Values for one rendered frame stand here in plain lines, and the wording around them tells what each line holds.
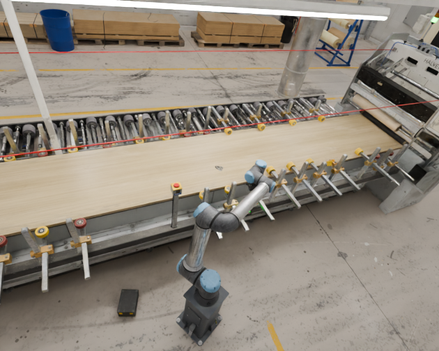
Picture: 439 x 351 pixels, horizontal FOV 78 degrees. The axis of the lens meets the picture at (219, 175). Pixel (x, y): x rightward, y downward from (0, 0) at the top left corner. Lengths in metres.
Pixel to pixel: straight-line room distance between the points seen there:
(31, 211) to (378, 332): 3.31
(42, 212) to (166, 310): 1.39
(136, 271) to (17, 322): 1.02
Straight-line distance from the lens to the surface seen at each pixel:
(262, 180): 1.99
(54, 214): 2.40
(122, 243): 2.37
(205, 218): 1.60
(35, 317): 3.06
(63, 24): 7.15
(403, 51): 4.53
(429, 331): 3.83
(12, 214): 2.52
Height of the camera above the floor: 2.71
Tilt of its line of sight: 44 degrees down
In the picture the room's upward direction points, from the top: 12 degrees clockwise
